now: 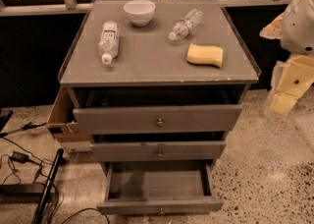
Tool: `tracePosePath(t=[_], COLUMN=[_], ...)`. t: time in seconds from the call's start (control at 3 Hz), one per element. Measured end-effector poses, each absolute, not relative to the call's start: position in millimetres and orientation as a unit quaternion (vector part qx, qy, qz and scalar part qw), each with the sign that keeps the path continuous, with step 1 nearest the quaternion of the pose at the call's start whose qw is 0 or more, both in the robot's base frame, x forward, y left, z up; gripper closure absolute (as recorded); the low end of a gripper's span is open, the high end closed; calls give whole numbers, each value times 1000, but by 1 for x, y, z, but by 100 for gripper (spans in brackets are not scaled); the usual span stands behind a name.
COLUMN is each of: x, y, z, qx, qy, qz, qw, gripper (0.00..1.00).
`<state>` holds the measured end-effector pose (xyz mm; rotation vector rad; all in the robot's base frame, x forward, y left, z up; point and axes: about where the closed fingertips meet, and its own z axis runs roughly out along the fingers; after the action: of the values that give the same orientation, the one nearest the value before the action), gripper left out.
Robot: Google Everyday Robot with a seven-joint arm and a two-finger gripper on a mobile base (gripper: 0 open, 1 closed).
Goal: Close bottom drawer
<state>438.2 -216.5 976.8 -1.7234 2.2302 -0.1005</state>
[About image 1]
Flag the clear bottle green label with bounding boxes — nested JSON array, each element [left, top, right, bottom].
[[168, 9, 203, 41]]

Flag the clear bottle white label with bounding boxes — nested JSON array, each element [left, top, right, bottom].
[[98, 21, 120, 65]]

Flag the grey drawer cabinet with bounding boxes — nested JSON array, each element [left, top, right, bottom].
[[57, 0, 262, 170]]

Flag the cardboard box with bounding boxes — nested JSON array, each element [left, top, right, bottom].
[[47, 87, 90, 153]]

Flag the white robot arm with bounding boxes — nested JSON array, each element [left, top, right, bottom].
[[259, 0, 314, 114]]

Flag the yellow sponge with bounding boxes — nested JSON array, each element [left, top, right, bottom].
[[186, 44, 224, 68]]

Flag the grey middle drawer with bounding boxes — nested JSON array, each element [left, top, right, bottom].
[[90, 140, 226, 162]]

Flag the white ceramic bowl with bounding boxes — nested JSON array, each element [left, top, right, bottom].
[[124, 0, 156, 27]]

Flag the grey bottom drawer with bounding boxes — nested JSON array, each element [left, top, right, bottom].
[[97, 160, 223, 215]]

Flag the black pole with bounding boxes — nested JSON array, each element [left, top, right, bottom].
[[31, 148, 64, 224]]

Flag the grey top drawer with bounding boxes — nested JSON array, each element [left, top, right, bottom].
[[73, 105, 242, 135]]

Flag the grey drawer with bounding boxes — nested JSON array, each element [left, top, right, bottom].
[[90, 140, 226, 162], [73, 105, 242, 135], [97, 160, 223, 215]]

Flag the black power adapter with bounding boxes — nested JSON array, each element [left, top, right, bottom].
[[10, 151, 28, 163]]

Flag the black floor cable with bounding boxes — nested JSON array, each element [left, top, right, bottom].
[[0, 121, 111, 224]]

